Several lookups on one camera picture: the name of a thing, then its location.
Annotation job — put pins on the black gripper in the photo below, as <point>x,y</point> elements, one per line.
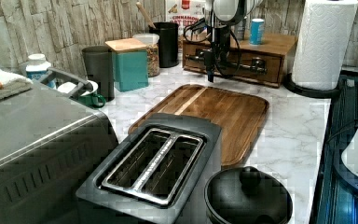
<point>220,39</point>

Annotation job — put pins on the wooden drawer front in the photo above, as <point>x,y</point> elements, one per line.
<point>274,64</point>

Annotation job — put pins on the black drawer handle bar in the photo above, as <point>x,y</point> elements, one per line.
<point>230,69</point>

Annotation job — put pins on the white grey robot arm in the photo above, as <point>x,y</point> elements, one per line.
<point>220,16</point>

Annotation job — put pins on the wooden drawer cabinet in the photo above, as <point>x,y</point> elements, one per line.
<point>274,45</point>

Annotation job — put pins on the black utensil holder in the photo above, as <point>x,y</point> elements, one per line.
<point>167,43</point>

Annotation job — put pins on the cinnamon cereal box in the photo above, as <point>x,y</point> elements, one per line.
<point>184,13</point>

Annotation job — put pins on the blue can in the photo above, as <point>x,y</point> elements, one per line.
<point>256,31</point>

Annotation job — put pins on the glass jar of granola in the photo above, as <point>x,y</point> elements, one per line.
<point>151,42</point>

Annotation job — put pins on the wooden cutting board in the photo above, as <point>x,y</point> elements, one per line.
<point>241,116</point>

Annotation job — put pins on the teal canister with wooden lid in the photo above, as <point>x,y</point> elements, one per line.
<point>129,64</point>

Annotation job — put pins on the black paper towel holder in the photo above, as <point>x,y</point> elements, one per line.
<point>290,85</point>

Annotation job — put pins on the wooden spoon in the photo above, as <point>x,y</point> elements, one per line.
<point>145,14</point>

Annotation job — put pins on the dark grey canister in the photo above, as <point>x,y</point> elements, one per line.
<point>98,64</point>

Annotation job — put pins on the white paper towel roll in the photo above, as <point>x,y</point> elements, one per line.
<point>323,39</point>

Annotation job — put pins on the green white mug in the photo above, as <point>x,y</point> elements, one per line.
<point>90,98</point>

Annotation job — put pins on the black two-slot toaster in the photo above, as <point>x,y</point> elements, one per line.
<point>157,175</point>

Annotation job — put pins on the black round lid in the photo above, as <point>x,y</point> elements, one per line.
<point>247,196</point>

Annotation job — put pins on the white supplement bottle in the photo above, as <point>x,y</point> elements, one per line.
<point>37,66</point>

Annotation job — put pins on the stainless steel toaster oven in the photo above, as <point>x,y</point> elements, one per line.
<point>49,144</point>

